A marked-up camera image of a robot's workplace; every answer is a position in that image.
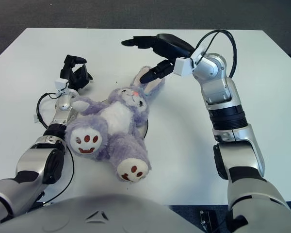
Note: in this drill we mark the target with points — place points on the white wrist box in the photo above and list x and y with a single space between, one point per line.
60 84
183 66

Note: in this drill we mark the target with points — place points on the grey robot torso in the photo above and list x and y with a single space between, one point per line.
99 218

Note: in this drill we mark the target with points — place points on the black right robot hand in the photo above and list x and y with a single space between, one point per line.
172 47

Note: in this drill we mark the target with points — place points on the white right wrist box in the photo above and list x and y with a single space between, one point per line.
183 66

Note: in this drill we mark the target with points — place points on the white plate with black rim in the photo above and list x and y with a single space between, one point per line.
143 129

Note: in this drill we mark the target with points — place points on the black metal bracket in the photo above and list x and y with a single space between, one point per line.
208 222

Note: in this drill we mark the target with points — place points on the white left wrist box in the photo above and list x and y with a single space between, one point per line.
60 84

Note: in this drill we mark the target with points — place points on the purple plush bunny doll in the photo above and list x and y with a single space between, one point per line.
121 116

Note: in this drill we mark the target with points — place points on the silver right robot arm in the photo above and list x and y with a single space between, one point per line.
223 97

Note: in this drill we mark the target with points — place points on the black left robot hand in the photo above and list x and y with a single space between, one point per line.
74 77

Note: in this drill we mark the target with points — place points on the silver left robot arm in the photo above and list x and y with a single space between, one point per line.
61 114

